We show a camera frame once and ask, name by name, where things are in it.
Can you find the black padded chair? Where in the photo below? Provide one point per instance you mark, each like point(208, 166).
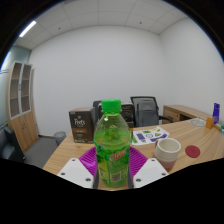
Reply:
point(96, 111)

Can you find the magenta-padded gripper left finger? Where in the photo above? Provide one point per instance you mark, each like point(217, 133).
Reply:
point(75, 171)

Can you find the wooden shelf cabinet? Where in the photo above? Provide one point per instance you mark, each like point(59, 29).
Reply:
point(23, 123)

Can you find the white and pink cup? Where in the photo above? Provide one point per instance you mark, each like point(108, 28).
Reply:
point(166, 151)

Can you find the black mesh office chair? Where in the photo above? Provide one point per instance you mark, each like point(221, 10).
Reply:
point(135, 110)

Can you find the dark armchair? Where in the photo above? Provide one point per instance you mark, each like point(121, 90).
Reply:
point(10, 148)

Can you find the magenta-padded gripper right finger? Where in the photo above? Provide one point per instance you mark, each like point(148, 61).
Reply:
point(151, 171)

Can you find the brown coffee box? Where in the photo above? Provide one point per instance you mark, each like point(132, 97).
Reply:
point(81, 126)

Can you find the green drink bottle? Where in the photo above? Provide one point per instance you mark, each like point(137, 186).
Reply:
point(111, 150)

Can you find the ceiling strip light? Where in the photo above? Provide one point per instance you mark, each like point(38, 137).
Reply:
point(27, 28)

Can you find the white sticker sheet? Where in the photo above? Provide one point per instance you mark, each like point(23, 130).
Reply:
point(148, 136)

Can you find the dark cardboard box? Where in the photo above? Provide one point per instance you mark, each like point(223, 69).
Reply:
point(127, 111)

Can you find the wooden side desk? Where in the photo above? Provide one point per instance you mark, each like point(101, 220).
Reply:
point(180, 111)

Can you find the purple box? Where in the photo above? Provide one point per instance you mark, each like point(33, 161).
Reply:
point(216, 112)

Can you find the flat round red coaster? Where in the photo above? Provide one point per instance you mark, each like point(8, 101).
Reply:
point(192, 151)

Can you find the grey backpack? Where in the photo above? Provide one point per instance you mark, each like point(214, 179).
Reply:
point(146, 114)

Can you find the grey waste bin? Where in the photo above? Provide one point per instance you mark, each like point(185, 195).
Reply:
point(59, 137)

